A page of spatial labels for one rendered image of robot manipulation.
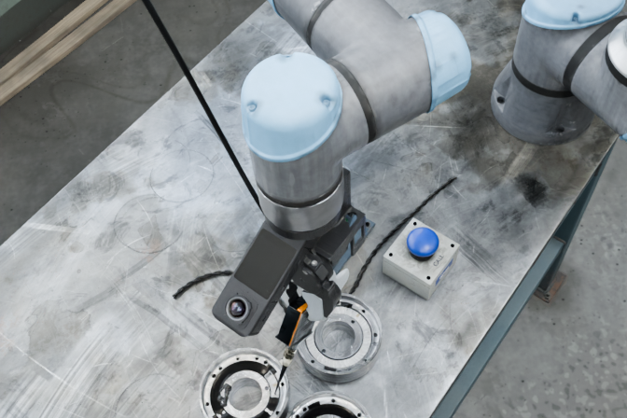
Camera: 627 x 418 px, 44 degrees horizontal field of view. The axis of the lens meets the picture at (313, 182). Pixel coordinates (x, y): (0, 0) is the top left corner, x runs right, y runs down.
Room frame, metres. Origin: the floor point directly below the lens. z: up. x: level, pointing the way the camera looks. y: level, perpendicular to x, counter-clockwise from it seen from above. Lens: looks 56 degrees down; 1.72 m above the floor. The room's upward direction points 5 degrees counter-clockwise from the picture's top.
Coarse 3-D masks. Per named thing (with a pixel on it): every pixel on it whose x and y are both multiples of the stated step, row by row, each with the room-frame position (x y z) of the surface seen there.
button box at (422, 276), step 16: (416, 224) 0.51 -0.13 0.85; (400, 240) 0.49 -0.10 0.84; (448, 240) 0.49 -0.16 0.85; (384, 256) 0.47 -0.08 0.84; (400, 256) 0.47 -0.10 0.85; (416, 256) 0.47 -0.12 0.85; (432, 256) 0.47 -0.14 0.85; (448, 256) 0.46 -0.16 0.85; (384, 272) 0.47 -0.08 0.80; (400, 272) 0.45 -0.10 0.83; (416, 272) 0.45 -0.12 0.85; (432, 272) 0.44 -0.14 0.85; (416, 288) 0.44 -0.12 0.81; (432, 288) 0.43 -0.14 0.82
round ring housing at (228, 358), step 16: (240, 352) 0.36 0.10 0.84; (256, 352) 0.36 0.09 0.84; (208, 368) 0.35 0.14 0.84; (224, 368) 0.35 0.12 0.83; (208, 384) 0.33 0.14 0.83; (240, 384) 0.33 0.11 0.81; (256, 384) 0.33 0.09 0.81; (288, 384) 0.32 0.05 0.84; (208, 400) 0.31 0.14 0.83; (288, 400) 0.30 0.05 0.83; (208, 416) 0.29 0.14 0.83; (240, 416) 0.29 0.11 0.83; (272, 416) 0.29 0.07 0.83
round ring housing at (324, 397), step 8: (320, 392) 0.31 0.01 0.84; (328, 392) 0.31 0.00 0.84; (336, 392) 0.30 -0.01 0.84; (304, 400) 0.30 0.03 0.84; (312, 400) 0.30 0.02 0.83; (320, 400) 0.30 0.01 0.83; (328, 400) 0.30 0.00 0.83; (336, 400) 0.30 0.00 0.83; (344, 400) 0.30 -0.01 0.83; (352, 400) 0.29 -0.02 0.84; (296, 408) 0.29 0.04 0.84; (352, 408) 0.29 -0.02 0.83; (360, 408) 0.28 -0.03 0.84; (288, 416) 0.28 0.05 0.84; (320, 416) 0.28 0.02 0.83; (328, 416) 0.28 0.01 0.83; (336, 416) 0.28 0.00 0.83; (368, 416) 0.27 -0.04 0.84
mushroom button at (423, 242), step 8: (416, 232) 0.49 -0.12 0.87; (424, 232) 0.48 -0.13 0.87; (432, 232) 0.48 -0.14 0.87; (408, 240) 0.48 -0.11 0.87; (416, 240) 0.47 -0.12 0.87; (424, 240) 0.47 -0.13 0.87; (432, 240) 0.47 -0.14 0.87; (408, 248) 0.47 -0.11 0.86; (416, 248) 0.46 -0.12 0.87; (424, 248) 0.46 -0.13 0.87; (432, 248) 0.46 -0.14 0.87; (424, 256) 0.46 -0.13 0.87
